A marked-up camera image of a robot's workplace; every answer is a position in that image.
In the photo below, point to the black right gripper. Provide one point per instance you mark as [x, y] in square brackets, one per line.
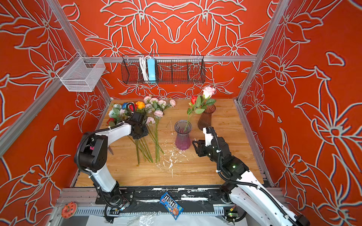
[202, 147]

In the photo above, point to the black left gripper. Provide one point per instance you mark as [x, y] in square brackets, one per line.
[145, 132]

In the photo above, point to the purple glass vase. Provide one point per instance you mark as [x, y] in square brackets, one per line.
[183, 129]

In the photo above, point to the small red rose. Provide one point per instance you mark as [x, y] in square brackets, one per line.
[191, 110]

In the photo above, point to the pink rose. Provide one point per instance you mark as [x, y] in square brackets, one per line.
[204, 100]

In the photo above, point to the orange yellow rose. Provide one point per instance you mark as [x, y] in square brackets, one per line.
[142, 148]

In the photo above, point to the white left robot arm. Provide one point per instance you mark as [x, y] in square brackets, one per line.
[91, 153]

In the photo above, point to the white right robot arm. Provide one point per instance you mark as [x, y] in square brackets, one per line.
[242, 188]

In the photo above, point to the blue and white flowers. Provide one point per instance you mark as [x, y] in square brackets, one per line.
[117, 112]

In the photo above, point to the brown glass vase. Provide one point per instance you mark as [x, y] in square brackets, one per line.
[206, 117]

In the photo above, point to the large red rose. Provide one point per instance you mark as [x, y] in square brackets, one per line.
[132, 107]

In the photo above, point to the pink carnation spray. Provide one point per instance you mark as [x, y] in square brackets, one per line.
[155, 108]

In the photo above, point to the light blue box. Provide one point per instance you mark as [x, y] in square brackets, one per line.
[151, 70]

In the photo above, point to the blue candy bag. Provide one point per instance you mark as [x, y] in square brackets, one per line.
[171, 205]

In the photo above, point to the white mesh basket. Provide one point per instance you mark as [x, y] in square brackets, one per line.
[81, 74]

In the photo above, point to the beige handled scissors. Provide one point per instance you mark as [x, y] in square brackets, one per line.
[110, 150]

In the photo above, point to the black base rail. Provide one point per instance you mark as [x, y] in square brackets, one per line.
[195, 200]

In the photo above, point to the black wire basket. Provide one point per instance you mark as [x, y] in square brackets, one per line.
[170, 69]

